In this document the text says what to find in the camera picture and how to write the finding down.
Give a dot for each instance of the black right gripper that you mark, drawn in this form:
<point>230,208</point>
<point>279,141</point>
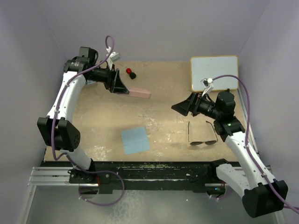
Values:
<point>192,104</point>

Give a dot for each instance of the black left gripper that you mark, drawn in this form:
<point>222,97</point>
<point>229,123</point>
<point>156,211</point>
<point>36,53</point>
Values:
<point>113,82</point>

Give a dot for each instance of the pink glasses case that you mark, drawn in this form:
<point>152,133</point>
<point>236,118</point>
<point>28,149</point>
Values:
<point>139,93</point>

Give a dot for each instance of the blue cleaning cloth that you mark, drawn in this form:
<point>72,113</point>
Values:
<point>135,140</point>

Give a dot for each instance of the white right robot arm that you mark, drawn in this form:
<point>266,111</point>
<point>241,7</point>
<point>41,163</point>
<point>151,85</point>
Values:
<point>258,188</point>

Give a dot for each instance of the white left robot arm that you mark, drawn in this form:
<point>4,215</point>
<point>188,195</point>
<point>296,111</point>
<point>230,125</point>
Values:
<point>56,128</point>

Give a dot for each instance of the gold aviator sunglasses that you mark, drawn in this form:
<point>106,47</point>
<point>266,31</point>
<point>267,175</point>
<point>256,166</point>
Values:
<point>197,135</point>

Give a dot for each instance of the red and black bottle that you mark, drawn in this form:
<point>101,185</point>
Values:
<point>130,73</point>

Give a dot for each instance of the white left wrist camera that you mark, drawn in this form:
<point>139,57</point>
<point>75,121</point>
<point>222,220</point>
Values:
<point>112,56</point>

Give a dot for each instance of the small whiteboard wooden frame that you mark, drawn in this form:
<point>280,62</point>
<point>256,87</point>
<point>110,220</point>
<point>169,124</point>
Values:
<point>211,67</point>

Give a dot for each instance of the aluminium frame rail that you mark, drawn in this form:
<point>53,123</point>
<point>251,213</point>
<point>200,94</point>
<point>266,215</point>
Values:
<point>49,176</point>

